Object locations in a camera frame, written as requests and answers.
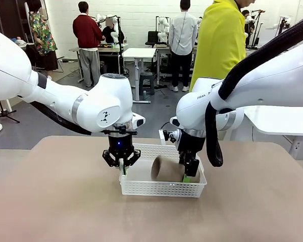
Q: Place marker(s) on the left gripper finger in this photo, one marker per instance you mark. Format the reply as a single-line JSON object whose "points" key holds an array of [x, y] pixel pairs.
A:
{"points": [[133, 157], [111, 160]]}

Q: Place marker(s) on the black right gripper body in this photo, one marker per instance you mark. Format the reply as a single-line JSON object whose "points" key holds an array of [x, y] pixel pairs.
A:
{"points": [[190, 143]]}

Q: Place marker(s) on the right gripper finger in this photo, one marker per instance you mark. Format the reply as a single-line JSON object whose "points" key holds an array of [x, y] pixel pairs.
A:
{"points": [[182, 157], [192, 167]]}

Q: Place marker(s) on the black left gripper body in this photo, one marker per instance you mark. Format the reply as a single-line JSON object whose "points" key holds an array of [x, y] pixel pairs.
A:
{"points": [[120, 145]]}

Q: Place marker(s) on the brown cardboard roll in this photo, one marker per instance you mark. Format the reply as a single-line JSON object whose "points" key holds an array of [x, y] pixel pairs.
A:
{"points": [[166, 171]]}

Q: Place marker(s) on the white perforated plastic basket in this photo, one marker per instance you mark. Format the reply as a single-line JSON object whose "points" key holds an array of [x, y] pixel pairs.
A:
{"points": [[161, 189]]}

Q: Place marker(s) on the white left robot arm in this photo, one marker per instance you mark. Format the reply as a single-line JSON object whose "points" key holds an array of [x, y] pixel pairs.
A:
{"points": [[15, 75]]}

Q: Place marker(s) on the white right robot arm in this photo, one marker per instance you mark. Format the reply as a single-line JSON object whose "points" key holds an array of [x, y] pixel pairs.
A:
{"points": [[280, 80]]}

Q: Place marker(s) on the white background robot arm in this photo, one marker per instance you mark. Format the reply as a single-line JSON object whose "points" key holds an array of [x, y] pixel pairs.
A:
{"points": [[102, 17], [163, 27]]}

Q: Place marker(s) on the grey plastic stool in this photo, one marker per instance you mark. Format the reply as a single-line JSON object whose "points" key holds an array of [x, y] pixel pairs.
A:
{"points": [[146, 80]]}

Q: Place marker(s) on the white side table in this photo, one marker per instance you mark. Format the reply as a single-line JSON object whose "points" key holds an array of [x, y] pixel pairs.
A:
{"points": [[280, 118]]}

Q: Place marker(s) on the white height-adjustable table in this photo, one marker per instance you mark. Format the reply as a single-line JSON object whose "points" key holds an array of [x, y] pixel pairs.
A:
{"points": [[139, 53]]}

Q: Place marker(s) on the grey workshop desk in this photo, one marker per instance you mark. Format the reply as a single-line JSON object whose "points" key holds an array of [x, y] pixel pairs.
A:
{"points": [[108, 48]]}

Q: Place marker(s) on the person in yellow shirt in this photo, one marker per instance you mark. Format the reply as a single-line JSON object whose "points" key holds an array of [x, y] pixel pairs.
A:
{"points": [[217, 37]]}

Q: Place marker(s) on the person in white shirt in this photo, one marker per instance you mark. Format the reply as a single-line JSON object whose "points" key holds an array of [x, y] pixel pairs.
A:
{"points": [[183, 32]]}

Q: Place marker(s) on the black office chair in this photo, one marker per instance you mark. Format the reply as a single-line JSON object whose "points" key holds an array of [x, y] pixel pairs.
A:
{"points": [[151, 37]]}

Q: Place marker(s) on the seated person in black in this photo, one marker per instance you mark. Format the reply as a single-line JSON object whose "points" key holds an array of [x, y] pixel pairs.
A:
{"points": [[112, 32]]}

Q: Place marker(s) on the black tripod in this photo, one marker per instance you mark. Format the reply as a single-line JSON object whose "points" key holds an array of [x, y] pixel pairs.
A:
{"points": [[5, 113]]}

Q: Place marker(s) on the person in red sweater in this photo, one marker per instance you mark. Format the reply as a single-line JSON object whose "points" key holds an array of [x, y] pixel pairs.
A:
{"points": [[87, 32]]}

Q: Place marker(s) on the person in floral dress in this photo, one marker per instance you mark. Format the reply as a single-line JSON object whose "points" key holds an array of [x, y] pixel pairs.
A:
{"points": [[41, 35]]}

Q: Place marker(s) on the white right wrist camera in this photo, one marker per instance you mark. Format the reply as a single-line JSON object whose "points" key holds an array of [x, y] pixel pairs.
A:
{"points": [[164, 136]]}

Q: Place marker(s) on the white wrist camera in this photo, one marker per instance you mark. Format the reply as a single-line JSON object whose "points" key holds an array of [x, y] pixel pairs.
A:
{"points": [[139, 121], [164, 136]]}

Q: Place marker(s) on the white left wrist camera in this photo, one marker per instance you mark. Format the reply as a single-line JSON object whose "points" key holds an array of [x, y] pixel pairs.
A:
{"points": [[139, 121]]}

